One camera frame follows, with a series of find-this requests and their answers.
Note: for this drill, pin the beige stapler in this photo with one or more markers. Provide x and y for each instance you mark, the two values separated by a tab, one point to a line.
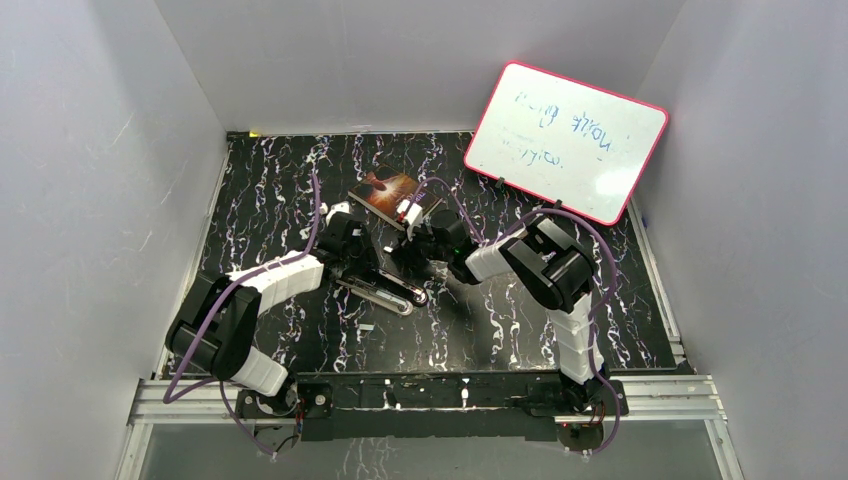
378	296

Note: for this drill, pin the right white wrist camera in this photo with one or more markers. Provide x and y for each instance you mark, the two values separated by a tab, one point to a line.
409	215

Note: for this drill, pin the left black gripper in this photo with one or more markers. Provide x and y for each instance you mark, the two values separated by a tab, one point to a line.
367	260

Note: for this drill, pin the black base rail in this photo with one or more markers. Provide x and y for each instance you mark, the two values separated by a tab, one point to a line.
534	405

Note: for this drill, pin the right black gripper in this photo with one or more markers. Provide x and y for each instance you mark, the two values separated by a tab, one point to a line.
407	250

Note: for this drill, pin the black stapler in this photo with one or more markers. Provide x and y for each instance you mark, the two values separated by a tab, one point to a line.
387	280

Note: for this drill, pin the pink framed whiteboard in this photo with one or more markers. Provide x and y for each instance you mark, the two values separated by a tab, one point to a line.
565	141

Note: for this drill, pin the dark paperback book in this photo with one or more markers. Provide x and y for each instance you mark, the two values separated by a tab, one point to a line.
383	188

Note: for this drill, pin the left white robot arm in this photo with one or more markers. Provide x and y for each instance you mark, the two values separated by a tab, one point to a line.
215	325

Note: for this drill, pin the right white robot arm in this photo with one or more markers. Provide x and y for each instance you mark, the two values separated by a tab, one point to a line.
552	266

